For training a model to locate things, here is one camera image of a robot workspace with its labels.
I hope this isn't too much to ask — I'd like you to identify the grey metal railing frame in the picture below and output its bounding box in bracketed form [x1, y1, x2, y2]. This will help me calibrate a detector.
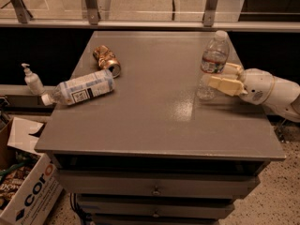
[0, 0, 300, 33]

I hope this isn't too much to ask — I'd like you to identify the clear plastic water bottle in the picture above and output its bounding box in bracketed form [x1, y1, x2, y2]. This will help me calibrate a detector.
[197, 30, 230, 101]

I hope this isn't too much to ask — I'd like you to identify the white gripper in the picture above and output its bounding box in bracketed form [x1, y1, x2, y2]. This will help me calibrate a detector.
[202, 63, 274, 105]

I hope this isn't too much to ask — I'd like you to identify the white pump dispenser bottle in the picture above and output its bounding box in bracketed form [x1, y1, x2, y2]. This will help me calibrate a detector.
[22, 63, 45, 96]

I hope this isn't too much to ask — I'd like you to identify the white cardboard box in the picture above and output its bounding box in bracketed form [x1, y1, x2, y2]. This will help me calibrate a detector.
[0, 117, 62, 225]

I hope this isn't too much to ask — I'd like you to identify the white labelled plastic bottle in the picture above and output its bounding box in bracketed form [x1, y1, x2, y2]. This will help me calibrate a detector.
[41, 69, 115, 106]

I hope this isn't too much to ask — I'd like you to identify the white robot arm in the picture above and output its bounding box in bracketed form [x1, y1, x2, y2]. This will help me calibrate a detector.
[202, 63, 300, 123]

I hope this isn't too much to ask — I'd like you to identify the crushed gold can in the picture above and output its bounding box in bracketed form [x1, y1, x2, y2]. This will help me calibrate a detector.
[93, 45, 121, 78]

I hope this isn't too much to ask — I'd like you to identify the grey drawer cabinet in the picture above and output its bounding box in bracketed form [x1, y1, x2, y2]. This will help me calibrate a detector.
[37, 31, 285, 225]

